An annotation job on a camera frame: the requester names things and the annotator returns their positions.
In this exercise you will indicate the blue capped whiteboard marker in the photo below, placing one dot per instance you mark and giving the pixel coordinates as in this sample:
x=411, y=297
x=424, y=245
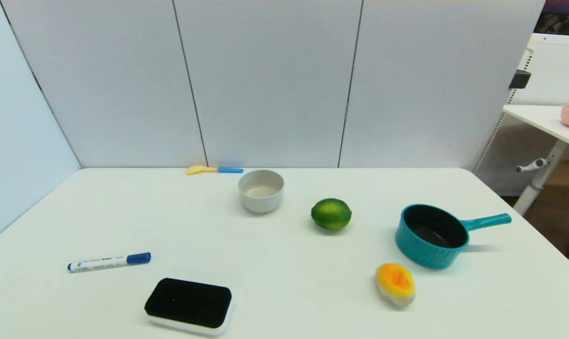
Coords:
x=105, y=262

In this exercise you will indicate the black partition clip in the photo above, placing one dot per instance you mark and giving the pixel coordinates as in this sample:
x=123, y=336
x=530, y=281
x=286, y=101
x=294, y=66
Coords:
x=519, y=79

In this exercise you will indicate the green lime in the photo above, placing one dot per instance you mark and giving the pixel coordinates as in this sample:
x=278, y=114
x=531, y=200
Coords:
x=331, y=214

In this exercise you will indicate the beige round bowl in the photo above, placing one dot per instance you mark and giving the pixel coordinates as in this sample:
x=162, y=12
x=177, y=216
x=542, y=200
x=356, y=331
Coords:
x=261, y=200

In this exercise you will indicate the orange melon slice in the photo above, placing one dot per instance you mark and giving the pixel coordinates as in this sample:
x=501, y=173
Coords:
x=395, y=282

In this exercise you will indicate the white pegboard panel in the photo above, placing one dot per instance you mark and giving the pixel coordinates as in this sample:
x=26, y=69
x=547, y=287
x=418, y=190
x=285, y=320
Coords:
x=557, y=70

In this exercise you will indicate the black and white board eraser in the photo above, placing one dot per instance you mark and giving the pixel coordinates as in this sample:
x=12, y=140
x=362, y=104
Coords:
x=188, y=302

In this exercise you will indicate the white height-adjustable desk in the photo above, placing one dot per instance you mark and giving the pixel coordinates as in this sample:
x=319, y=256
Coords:
x=543, y=123

